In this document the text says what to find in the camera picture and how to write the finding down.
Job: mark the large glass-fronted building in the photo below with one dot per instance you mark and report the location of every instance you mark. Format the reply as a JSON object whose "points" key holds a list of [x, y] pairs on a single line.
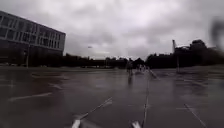
{"points": [[23, 40]]}

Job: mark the person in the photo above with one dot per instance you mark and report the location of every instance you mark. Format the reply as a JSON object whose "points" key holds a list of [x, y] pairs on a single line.
{"points": [[129, 66]]}

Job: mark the robot's own part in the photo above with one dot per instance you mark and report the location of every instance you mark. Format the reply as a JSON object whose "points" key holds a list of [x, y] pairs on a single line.
{"points": [[76, 123], [136, 125]]}

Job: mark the row of dark trees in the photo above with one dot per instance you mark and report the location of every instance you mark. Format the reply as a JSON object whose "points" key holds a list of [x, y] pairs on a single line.
{"points": [[100, 62]]}

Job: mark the pole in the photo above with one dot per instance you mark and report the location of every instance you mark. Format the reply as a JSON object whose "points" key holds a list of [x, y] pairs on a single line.
{"points": [[177, 63]]}

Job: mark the dark building with crane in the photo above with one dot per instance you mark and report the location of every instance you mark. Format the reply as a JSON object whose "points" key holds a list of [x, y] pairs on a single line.
{"points": [[191, 53]]}

